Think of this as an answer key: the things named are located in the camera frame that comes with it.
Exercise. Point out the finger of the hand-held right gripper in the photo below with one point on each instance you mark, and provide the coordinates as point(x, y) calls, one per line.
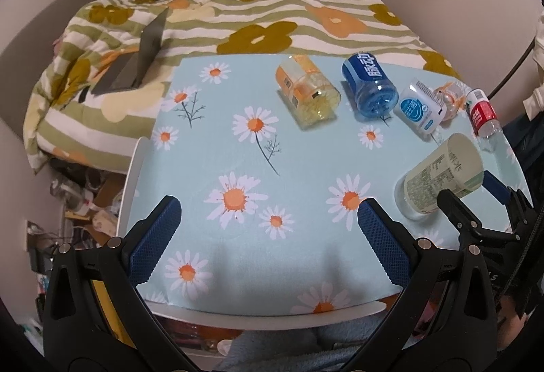
point(496, 186)
point(457, 212)

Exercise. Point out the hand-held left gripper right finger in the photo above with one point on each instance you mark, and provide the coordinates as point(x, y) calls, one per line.
point(382, 244)

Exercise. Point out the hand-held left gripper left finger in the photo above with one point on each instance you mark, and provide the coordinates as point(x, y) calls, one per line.
point(155, 242)

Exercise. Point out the pale green label bottle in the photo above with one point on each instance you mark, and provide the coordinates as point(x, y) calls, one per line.
point(437, 174)

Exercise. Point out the dark cloth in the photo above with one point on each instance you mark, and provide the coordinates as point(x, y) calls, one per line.
point(531, 151)

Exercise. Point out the white power strip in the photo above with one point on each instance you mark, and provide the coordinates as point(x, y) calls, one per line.
point(104, 224)

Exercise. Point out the cardboard box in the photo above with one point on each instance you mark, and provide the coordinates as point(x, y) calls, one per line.
point(109, 191)

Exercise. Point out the red label water bottle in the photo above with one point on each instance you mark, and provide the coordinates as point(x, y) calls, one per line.
point(482, 113)

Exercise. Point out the white garment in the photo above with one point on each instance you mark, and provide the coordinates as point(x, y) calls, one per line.
point(536, 100)

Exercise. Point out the small clear orange bottle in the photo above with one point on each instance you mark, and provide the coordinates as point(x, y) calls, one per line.
point(453, 100)

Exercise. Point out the small white label bottle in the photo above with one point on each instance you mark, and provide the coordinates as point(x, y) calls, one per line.
point(418, 108)

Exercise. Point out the daisy print blue tablecloth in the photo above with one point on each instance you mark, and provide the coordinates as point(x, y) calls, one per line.
point(276, 185)

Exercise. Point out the blue fleece clothing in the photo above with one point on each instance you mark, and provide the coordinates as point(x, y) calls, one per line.
point(276, 350)

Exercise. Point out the blue plastic bottle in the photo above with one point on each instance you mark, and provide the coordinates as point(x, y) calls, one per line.
point(367, 79)

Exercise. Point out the yellow clear plastic jar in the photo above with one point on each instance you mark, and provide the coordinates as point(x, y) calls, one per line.
point(306, 91)

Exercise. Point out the grey laptop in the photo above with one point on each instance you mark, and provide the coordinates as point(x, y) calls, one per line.
point(127, 70)

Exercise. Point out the green striped floral blanket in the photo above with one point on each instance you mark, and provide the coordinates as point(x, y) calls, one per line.
point(297, 15)

